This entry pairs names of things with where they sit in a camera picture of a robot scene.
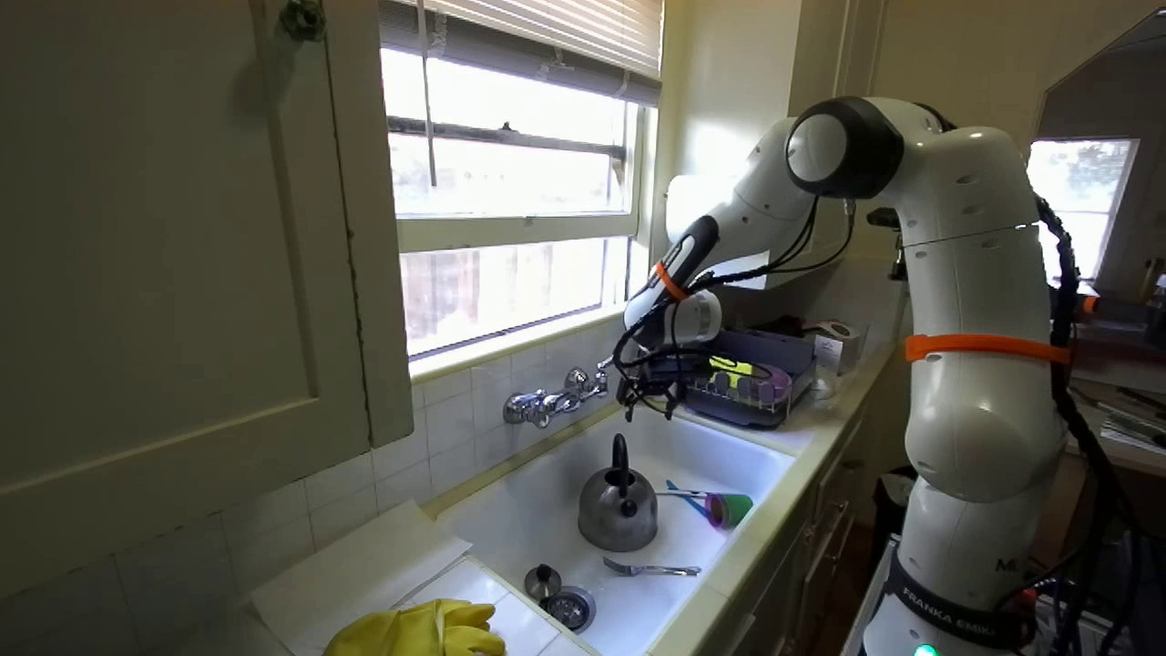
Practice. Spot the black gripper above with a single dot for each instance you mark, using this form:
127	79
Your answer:
653	379

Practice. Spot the chrome wall faucet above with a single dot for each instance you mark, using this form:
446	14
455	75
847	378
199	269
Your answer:
547	403

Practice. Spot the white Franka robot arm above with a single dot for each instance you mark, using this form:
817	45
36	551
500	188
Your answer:
970	412

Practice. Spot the white enamel sink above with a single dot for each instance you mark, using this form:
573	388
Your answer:
511	522

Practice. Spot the steel sink drain strainer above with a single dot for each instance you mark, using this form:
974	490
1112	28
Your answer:
568	608

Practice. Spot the yellow sponge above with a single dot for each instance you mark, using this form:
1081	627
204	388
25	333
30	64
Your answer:
730	367

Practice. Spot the blue plastic utensil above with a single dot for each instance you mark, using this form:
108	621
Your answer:
687	499

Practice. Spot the dish drying rack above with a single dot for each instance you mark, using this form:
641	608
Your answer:
776	388

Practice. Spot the green cup with purple rim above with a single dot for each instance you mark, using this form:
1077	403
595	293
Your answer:
730	511

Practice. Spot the steel fork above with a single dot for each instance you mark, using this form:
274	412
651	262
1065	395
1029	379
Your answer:
651	565

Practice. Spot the steel drain stopper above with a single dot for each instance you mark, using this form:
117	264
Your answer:
540	580

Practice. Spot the large kitchen window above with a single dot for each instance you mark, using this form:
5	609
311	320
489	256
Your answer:
511	183

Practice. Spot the cream lower cabinet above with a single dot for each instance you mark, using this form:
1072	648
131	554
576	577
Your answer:
826	522

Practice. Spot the yellow rubber gloves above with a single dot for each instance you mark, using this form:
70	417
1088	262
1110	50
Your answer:
414	632

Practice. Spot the small bright window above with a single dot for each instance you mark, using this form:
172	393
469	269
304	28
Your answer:
1070	203

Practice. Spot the cream wall cabinet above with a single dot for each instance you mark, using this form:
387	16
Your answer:
170	243

